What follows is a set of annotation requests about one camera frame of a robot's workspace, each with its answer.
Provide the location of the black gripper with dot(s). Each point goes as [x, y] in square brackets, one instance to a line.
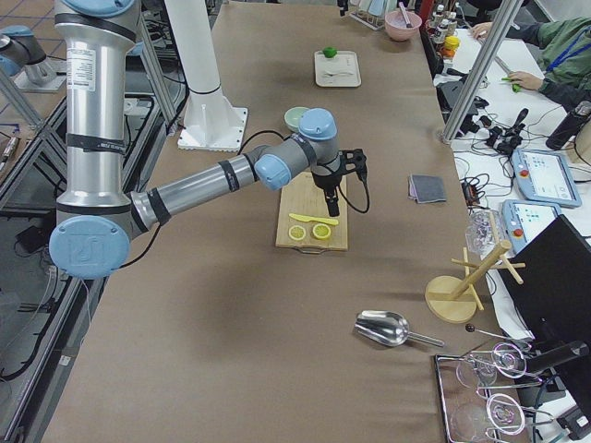
[324, 180]

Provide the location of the white ceramic spoon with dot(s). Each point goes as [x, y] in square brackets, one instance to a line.
[331, 74]

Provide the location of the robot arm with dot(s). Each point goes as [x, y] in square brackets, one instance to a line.
[96, 220]

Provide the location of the mint green bowl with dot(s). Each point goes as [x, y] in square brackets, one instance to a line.
[293, 116]

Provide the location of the pink bowl with ice cubes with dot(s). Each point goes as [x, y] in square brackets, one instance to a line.
[396, 28]

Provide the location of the metal tube in pink bowl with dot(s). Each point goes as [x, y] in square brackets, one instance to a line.
[407, 20]

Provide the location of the wooden cutting board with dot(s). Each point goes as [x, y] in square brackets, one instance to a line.
[304, 222]

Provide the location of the yellow plastic knife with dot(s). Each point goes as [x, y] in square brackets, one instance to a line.
[306, 218]

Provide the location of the lemon slice near knife tip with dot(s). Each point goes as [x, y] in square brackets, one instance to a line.
[297, 232]

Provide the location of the folded grey cloth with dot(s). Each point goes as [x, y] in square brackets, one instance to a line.
[426, 188]

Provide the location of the white rabbit tray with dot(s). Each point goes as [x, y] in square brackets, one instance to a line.
[343, 61]

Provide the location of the metal scoop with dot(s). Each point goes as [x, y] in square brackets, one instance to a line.
[390, 329]

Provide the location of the green lime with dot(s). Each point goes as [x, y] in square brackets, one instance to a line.
[329, 52]

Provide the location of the wooden mug tree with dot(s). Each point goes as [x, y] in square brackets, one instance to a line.
[455, 300]

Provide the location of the black monitor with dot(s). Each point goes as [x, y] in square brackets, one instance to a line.
[554, 303]

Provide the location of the glass rack tray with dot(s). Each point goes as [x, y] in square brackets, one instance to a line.
[478, 394]

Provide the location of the black water bottle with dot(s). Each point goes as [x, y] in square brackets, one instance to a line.
[570, 126]

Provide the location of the person in green jacket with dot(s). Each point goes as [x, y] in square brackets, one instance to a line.
[564, 60]

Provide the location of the lemon slice near knife handle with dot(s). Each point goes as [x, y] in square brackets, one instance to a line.
[321, 231]

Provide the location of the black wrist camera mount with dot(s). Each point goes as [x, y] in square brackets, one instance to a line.
[354, 161]

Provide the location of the white camera mast base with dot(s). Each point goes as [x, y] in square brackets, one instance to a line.
[210, 122]

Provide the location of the white wire cup rack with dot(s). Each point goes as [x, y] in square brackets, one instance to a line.
[368, 12]

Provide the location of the aluminium frame post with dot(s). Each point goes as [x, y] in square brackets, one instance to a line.
[505, 17]

